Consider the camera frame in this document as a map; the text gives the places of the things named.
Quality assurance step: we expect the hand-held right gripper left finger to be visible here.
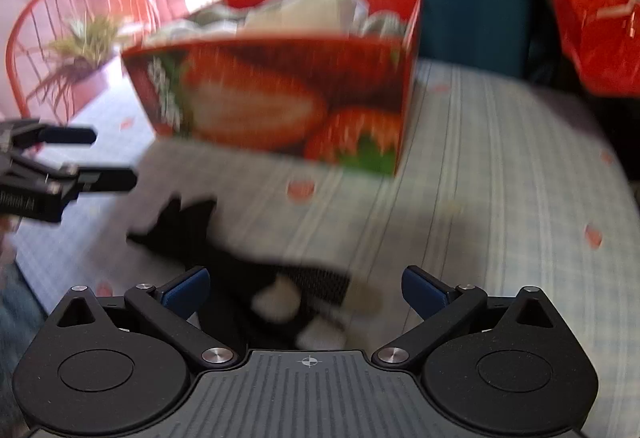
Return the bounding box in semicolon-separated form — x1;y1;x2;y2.
54;265;240;371

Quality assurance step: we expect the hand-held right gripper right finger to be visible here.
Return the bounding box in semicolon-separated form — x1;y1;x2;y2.
376;265;558;364

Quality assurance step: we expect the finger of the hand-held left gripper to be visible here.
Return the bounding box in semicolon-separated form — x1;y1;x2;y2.
59;165;138;194
15;119;97;149

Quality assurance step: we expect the black cloth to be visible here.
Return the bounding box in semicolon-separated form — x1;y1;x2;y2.
126;197;383;351

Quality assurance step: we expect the red strawberry print cardboard box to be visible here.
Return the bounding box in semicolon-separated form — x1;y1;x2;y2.
121;0;423;177

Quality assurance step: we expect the large white cloth bag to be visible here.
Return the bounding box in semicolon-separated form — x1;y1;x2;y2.
240;0;368;39

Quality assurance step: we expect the silver plastic packet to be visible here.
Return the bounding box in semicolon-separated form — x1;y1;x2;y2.
357;11;408;39

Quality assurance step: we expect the red plastic bag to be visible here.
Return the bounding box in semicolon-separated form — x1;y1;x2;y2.
548;0;640;96

